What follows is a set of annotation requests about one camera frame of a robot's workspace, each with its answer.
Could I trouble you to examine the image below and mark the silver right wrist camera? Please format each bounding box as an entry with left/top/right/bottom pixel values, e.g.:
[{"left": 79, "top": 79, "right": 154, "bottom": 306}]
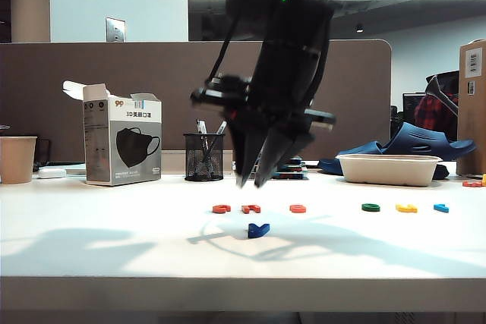
[{"left": 189, "top": 74, "right": 253, "bottom": 111}]

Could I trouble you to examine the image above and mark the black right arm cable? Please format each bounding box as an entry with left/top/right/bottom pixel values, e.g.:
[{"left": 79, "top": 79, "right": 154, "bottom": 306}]
[{"left": 206, "top": 0, "right": 267, "bottom": 84}]

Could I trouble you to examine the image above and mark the black mesh pen holder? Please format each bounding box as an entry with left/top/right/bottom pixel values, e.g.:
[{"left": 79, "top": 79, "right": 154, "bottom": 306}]
[{"left": 182, "top": 132, "right": 226, "bottom": 183}]

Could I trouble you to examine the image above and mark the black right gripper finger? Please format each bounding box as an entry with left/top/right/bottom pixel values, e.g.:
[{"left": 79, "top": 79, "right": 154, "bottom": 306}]
[
  {"left": 231, "top": 125, "right": 267, "bottom": 189},
  {"left": 252, "top": 125, "right": 317, "bottom": 190}
]

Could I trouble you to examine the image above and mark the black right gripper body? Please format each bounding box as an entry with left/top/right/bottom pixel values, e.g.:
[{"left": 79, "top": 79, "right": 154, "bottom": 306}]
[{"left": 222, "top": 87, "right": 338, "bottom": 140}]

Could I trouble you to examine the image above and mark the white earbuds case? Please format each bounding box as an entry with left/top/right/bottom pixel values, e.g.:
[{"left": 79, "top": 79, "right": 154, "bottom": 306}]
[{"left": 37, "top": 166, "right": 68, "bottom": 181}]

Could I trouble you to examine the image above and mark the silver wall switch plate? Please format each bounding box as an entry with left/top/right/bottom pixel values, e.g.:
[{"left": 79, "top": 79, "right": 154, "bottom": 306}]
[{"left": 105, "top": 17, "right": 128, "bottom": 43}]

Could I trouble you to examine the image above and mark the red plaid garment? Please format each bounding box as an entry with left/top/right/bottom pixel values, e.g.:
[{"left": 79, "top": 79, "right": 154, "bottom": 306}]
[{"left": 413, "top": 93, "right": 460, "bottom": 142}]

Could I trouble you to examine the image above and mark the grey face mask box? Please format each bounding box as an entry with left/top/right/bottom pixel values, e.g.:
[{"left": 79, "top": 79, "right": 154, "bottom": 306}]
[{"left": 62, "top": 80, "right": 164, "bottom": 187}]

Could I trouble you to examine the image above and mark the black monitor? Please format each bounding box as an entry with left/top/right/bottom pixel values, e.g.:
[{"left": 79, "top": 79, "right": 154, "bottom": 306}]
[{"left": 402, "top": 92, "right": 428, "bottom": 134}]

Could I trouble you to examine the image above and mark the beige oval tray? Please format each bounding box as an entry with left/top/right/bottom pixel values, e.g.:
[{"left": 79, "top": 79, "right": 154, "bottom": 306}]
[{"left": 336, "top": 153, "right": 443, "bottom": 188}]

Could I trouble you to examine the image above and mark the blue letter y magnet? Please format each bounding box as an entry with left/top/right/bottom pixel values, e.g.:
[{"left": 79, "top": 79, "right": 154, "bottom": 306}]
[{"left": 247, "top": 222, "right": 272, "bottom": 241}]

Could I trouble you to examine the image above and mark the grey chair part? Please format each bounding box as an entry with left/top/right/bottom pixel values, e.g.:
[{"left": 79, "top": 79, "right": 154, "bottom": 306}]
[{"left": 424, "top": 70, "right": 460, "bottom": 117}]

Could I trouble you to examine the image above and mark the navy blue rubber slipper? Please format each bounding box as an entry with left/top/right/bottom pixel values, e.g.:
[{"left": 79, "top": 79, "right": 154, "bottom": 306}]
[
  {"left": 380, "top": 121, "right": 478, "bottom": 162},
  {"left": 317, "top": 140, "right": 385, "bottom": 177}
]

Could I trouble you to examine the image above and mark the black and white pen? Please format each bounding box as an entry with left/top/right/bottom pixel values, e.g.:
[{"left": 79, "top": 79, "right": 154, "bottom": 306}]
[
  {"left": 195, "top": 118, "right": 210, "bottom": 162},
  {"left": 204, "top": 120, "right": 229, "bottom": 162}
]

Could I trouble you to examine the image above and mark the brown paper cup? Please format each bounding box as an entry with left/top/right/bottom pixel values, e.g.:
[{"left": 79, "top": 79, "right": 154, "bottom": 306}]
[{"left": 0, "top": 135, "right": 39, "bottom": 185}]

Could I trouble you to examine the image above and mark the brown cardboard box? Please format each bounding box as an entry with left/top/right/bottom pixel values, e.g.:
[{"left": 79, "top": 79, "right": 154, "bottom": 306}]
[{"left": 456, "top": 38, "right": 486, "bottom": 177}]

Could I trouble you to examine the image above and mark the brown desk partition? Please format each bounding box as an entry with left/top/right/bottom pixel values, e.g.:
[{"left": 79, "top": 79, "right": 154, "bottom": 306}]
[{"left": 0, "top": 38, "right": 393, "bottom": 174}]

